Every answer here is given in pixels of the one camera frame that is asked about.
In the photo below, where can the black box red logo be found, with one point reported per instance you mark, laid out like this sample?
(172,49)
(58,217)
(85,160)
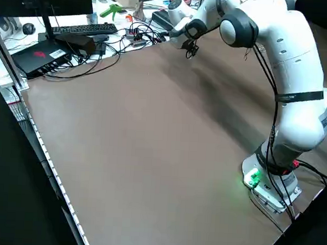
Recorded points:
(37,59)

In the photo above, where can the black power adapter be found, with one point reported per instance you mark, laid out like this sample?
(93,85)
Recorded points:
(100,47)

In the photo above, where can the aluminium frame post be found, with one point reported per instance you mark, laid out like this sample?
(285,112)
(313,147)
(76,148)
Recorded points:
(9,60)

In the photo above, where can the small orange object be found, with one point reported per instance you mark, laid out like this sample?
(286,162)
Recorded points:
(129,18)

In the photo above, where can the black monitor stand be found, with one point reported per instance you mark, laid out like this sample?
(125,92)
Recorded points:
(44,21)

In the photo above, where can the black keyboard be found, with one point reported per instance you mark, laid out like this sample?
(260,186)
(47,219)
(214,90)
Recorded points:
(86,28)

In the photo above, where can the green plastic tool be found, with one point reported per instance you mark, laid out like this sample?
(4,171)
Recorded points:
(109,10)

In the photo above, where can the black power brick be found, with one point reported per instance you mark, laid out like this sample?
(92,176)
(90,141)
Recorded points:
(161,17)

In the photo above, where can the small clear cup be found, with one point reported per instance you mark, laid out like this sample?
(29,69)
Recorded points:
(92,18)

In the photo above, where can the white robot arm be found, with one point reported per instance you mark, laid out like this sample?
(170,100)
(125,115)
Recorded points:
(294,66)

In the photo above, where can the grey usb hub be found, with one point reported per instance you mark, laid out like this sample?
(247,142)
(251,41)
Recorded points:
(136,41)

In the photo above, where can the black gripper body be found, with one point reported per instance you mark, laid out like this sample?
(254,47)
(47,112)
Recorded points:
(188,44)

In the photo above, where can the black computer mouse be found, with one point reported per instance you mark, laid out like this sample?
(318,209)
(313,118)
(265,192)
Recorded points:
(29,28)

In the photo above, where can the dark brown box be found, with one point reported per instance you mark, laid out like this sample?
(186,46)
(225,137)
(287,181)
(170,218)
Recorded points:
(76,42)

